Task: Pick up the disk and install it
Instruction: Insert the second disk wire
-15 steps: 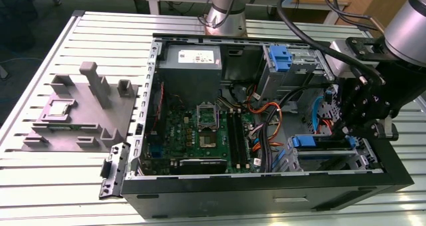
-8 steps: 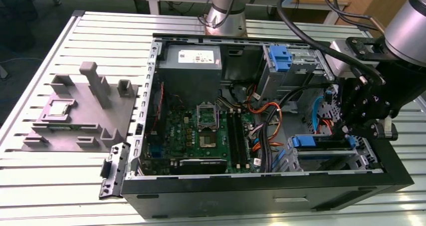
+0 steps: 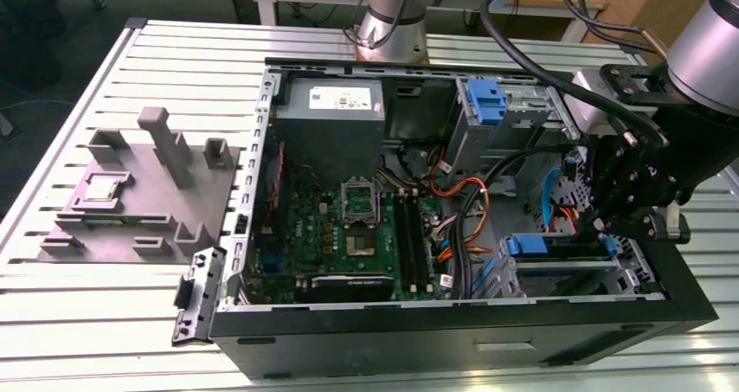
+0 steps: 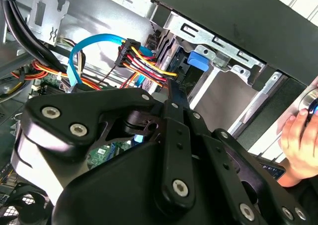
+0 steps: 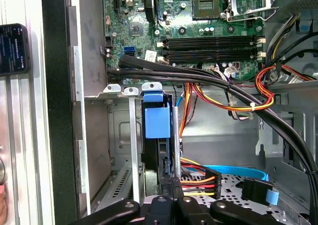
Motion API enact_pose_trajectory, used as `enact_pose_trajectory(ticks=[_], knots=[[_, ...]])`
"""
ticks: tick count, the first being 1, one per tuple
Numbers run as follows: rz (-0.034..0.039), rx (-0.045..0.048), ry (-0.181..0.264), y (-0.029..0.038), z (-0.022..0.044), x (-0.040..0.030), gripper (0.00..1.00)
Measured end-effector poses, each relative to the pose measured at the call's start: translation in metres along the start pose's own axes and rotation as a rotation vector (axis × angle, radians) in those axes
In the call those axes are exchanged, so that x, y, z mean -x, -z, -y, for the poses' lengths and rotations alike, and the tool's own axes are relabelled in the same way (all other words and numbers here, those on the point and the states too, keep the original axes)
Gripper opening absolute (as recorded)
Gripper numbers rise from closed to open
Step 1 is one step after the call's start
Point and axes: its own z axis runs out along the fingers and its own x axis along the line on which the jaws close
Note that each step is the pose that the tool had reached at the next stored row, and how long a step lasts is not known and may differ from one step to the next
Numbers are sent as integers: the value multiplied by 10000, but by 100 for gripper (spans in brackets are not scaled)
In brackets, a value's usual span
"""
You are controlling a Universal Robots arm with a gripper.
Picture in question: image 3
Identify blue data wire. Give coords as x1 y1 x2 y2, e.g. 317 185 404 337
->
542 147 588 233

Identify black PC case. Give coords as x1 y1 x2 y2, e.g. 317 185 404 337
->
208 56 720 380

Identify short orange wires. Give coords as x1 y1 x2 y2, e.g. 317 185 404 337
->
437 245 495 264

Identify thin red wire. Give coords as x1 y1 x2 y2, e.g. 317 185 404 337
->
268 139 288 233

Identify metal optical drive cage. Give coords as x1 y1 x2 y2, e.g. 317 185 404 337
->
447 75 582 177

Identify orange data cable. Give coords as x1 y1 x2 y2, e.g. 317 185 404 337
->
429 177 492 241

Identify wooden desk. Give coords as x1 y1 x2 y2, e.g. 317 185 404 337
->
511 0 611 42

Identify grey power supply unit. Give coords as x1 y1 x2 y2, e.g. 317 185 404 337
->
271 78 387 181

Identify grey parts rack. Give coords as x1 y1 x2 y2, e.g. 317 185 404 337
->
37 106 243 266

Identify thick black gripper cable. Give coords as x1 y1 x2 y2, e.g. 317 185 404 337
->
478 0 671 146

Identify metal disk bay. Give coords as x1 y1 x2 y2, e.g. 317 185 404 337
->
499 231 642 299

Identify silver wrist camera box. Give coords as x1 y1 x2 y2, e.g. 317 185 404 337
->
568 70 634 136

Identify blue plastic drive latch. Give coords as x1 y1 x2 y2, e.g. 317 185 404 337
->
468 78 508 125

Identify silver CPU chip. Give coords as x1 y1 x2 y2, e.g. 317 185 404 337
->
83 177 125 201

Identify hinged metal slot bracket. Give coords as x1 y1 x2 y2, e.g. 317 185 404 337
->
171 247 228 346

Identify black RAM slot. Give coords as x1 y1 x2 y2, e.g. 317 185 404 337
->
392 187 417 293
409 187 437 293

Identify CPU socket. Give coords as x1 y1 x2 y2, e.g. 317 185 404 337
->
344 227 387 258

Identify green motherboard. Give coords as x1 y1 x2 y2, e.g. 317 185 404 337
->
245 179 458 303

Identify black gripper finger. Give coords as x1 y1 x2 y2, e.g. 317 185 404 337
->
606 208 692 242
578 134 646 241

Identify metal socket cover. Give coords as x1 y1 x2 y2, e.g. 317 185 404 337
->
340 177 381 229

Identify orange yellow power wire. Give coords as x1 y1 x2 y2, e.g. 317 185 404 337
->
547 203 599 237

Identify black cable bundle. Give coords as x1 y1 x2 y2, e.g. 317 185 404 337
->
450 145 584 300

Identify black graphics card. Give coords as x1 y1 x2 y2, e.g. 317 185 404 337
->
299 273 397 303

